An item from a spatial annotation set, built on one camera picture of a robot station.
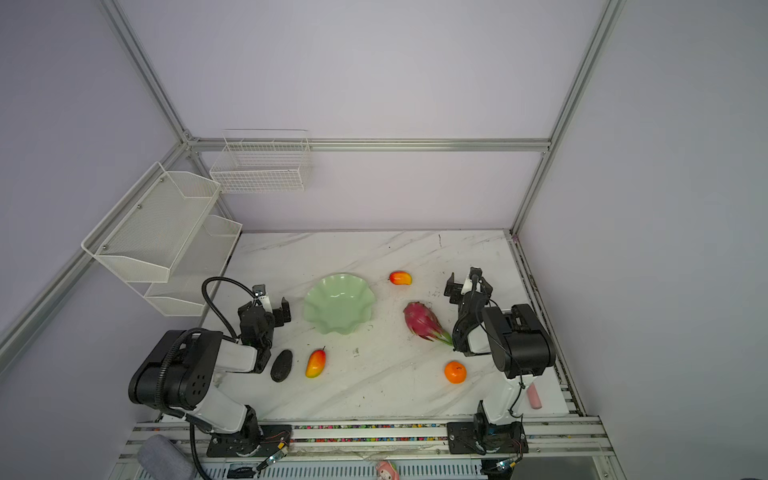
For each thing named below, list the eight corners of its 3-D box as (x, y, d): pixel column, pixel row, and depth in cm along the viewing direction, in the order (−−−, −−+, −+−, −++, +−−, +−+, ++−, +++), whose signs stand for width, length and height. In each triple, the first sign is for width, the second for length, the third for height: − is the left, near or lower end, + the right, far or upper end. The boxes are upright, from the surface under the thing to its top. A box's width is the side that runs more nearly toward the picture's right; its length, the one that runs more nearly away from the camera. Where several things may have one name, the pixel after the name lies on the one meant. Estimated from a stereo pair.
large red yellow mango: (305, 376, 85) (303, 372, 83) (315, 352, 90) (313, 347, 88) (318, 379, 85) (316, 375, 82) (327, 354, 89) (325, 350, 87)
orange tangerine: (445, 383, 84) (447, 379, 81) (443, 366, 87) (445, 361, 85) (465, 383, 84) (467, 379, 81) (462, 366, 87) (465, 361, 85)
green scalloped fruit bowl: (295, 315, 98) (291, 307, 94) (336, 273, 109) (334, 264, 105) (343, 348, 91) (341, 340, 87) (381, 299, 102) (381, 290, 98)
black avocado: (273, 384, 84) (268, 378, 81) (280, 355, 90) (276, 349, 86) (288, 384, 84) (284, 378, 81) (295, 355, 90) (291, 349, 86)
